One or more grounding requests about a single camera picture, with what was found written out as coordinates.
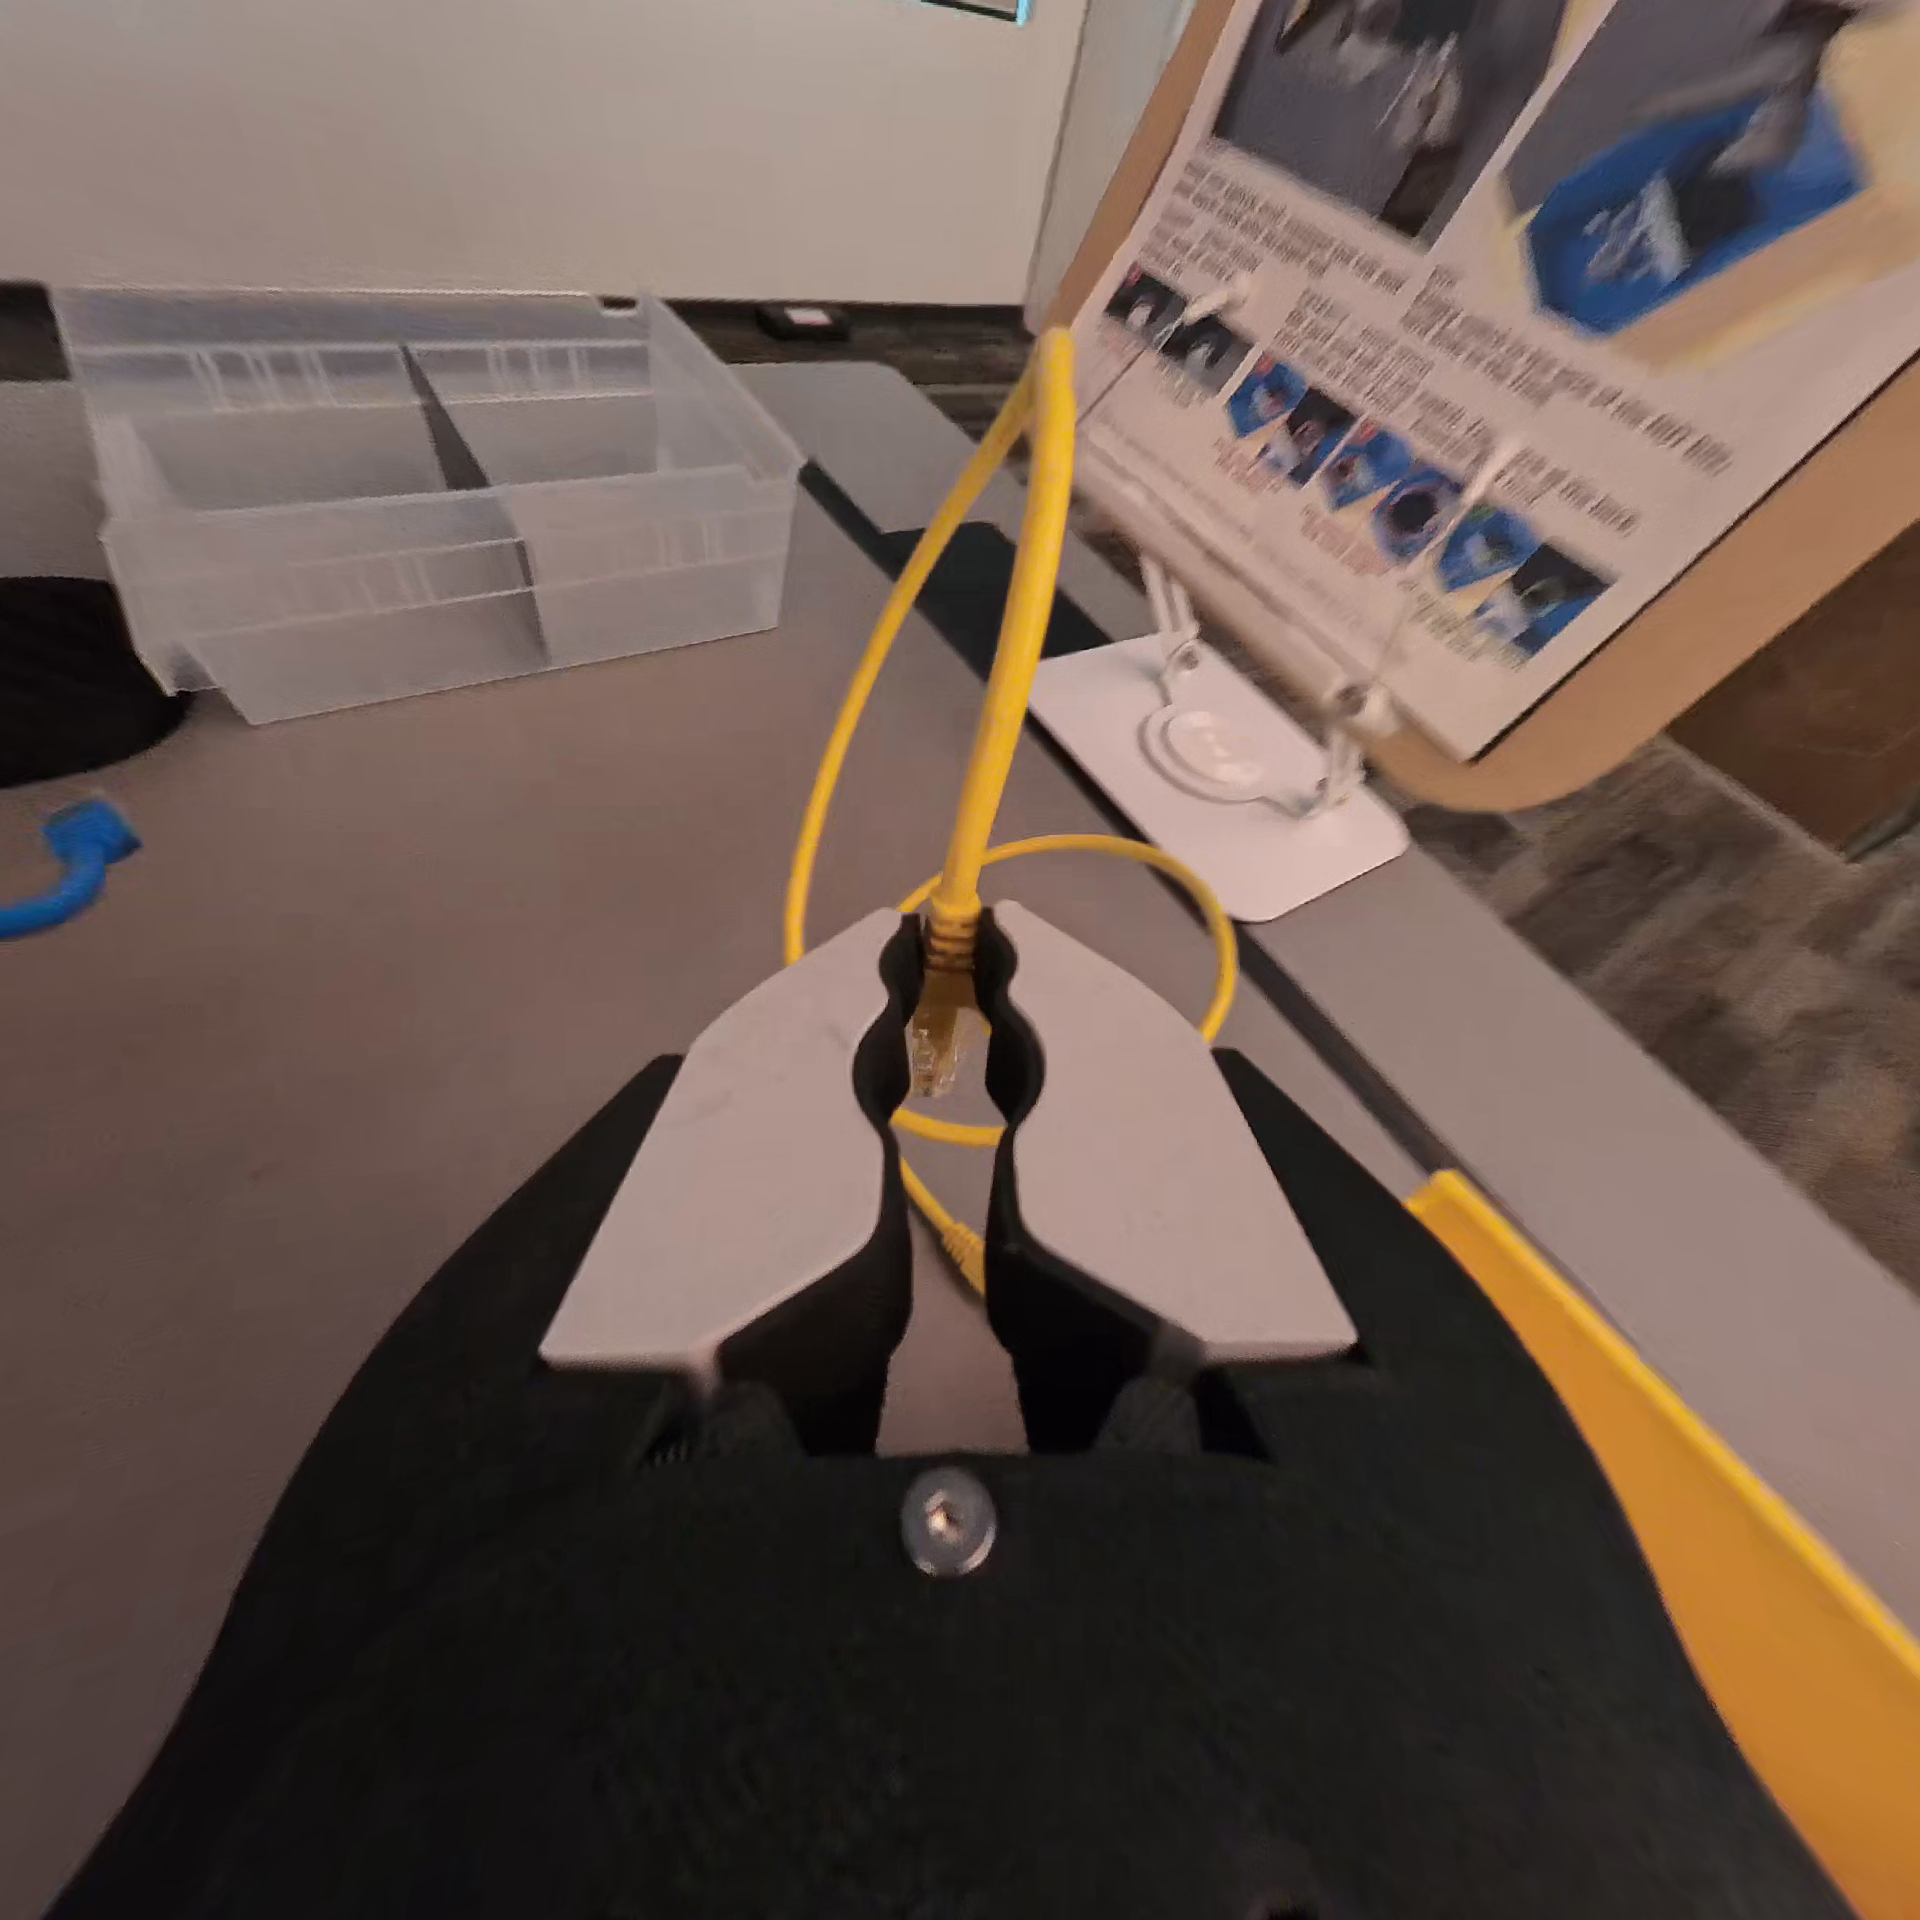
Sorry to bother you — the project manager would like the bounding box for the yellow ethernet cable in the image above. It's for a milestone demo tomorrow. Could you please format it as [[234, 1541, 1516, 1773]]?
[[782, 326, 1239, 1295]]

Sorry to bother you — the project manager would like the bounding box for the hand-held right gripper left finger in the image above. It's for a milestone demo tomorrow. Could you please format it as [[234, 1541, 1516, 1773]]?
[[536, 904, 920, 1454]]

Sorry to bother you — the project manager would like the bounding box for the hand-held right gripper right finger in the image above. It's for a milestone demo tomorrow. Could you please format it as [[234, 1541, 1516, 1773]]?
[[983, 901, 1360, 1454]]

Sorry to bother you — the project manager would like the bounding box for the blue ethernet cable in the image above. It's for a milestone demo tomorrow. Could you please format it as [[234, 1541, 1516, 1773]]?
[[0, 800, 142, 947]]

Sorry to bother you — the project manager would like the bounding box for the yellow plastic bin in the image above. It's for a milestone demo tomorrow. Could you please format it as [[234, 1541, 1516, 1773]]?
[[1400, 1171, 1920, 1920]]

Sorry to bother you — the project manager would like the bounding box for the instruction sheet on wooden board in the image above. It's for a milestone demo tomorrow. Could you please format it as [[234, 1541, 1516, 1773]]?
[[1027, 0, 1920, 816]]

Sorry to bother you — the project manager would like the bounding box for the clear plastic divided bin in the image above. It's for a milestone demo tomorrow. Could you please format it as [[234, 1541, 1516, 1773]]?
[[50, 292, 805, 725]]

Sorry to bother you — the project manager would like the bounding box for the printed instruction sheet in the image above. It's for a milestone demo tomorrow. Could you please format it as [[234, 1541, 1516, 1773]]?
[[1071, 0, 1920, 758]]

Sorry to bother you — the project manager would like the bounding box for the black textured pad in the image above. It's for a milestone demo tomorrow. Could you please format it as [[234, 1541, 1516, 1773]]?
[[0, 573, 193, 792]]

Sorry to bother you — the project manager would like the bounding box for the white stand base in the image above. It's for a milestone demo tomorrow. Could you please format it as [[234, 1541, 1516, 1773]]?
[[1027, 629, 1412, 923]]

